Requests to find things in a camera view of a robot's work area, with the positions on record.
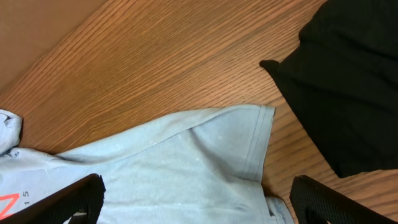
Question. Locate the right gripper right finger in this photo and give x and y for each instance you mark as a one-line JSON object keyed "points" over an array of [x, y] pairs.
{"points": [[315, 203]]}

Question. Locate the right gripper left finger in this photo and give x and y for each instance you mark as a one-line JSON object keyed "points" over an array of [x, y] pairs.
{"points": [[80, 202]]}

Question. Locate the light blue printed t-shirt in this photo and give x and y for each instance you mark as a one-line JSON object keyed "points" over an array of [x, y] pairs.
{"points": [[198, 166]]}

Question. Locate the black t-shirt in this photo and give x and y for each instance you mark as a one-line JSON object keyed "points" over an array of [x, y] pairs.
{"points": [[341, 83]]}

